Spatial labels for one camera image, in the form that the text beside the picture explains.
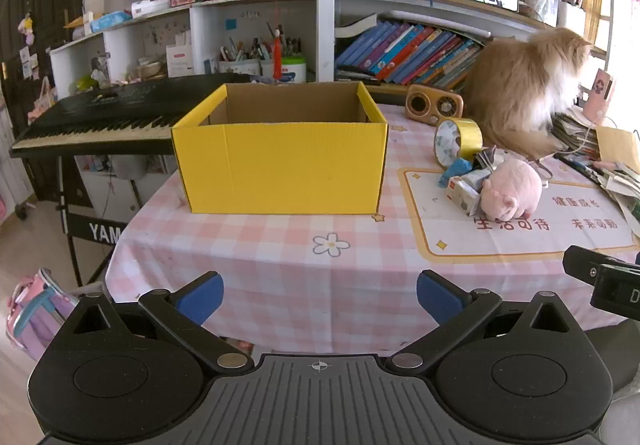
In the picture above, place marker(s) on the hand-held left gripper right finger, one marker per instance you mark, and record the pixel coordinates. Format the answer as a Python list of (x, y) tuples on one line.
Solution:
[(440, 297)]

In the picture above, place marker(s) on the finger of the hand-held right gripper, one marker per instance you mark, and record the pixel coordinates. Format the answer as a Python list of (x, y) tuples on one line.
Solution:
[(582, 264)]

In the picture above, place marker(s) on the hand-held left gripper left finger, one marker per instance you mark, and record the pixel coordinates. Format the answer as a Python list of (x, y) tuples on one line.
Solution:
[(202, 297)]

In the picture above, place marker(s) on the pink plush pig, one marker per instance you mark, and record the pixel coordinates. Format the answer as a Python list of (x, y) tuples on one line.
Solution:
[(515, 187)]

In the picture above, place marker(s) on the black binder clip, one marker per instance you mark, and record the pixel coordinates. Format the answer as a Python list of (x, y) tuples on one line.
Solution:
[(482, 160)]

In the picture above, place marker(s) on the yellow cardboard box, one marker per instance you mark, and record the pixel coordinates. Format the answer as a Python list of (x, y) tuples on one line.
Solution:
[(280, 170)]

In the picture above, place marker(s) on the pink checked tablecloth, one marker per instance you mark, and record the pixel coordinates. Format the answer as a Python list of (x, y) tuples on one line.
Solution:
[(300, 275)]

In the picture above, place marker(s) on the white patterned tissue packet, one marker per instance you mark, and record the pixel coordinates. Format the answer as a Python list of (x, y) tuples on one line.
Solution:
[(462, 195)]

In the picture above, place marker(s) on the brown cardboard envelope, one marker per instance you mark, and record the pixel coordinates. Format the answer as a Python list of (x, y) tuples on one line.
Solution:
[(620, 147)]

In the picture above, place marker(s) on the black keyboard stand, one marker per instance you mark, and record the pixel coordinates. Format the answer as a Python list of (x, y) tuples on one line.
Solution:
[(100, 227)]

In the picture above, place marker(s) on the blue crumpled bag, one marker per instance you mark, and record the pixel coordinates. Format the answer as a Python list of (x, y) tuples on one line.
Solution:
[(454, 171)]

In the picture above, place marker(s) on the stack of papers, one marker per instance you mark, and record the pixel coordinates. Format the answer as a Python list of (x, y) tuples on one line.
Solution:
[(575, 130)]

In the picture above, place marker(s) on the yellow tape roll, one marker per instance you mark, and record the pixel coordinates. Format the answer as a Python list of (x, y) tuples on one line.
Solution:
[(467, 137)]

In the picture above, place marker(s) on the pink backpack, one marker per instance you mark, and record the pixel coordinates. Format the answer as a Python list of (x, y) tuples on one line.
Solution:
[(40, 310)]

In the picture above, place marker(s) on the pink portable device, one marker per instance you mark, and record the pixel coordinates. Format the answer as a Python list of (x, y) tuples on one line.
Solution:
[(601, 92)]

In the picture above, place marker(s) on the fluffy orange cat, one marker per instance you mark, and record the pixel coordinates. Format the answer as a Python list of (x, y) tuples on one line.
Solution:
[(515, 85)]

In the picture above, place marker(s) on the wooden retro radio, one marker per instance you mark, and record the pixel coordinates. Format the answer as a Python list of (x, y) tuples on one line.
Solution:
[(425, 105)]

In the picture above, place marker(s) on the black electronic keyboard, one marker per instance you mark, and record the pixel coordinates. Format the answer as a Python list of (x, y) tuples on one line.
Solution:
[(100, 112)]

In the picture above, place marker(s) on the white box with red label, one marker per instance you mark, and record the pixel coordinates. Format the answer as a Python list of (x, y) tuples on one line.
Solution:
[(179, 62)]

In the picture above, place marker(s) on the green and white pen holder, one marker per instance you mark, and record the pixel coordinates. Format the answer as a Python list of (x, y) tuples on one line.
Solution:
[(294, 72)]

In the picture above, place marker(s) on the row of colourful books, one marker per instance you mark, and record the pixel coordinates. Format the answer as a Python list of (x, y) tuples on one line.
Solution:
[(410, 50)]

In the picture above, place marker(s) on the red tassel ornament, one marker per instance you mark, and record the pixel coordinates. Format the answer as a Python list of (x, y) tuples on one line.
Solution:
[(276, 55)]

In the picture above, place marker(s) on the blue wipes pack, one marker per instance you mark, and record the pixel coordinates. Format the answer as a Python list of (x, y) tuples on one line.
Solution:
[(110, 21)]

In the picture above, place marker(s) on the white shelf unit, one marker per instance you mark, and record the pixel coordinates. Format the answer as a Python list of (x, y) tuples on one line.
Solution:
[(250, 0)]

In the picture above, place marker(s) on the wooden bookshelf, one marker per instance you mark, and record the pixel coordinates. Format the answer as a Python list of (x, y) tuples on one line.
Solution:
[(380, 0)]

